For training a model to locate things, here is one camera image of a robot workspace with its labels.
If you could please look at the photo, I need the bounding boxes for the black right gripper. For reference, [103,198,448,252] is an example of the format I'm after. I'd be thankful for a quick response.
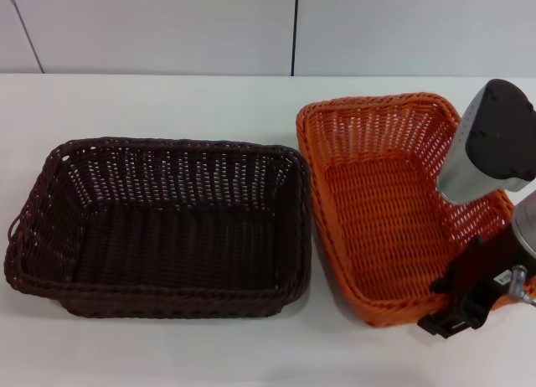
[416,226,536,338]

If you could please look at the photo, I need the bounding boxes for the orange wicker basket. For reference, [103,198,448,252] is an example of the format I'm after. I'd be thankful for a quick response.
[295,92,536,330]

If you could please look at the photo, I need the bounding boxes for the dark brown wicker basket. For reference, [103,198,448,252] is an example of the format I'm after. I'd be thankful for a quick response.
[4,136,314,321]

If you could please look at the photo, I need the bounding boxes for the silver cable connector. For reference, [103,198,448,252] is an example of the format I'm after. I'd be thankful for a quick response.
[497,264,536,309]

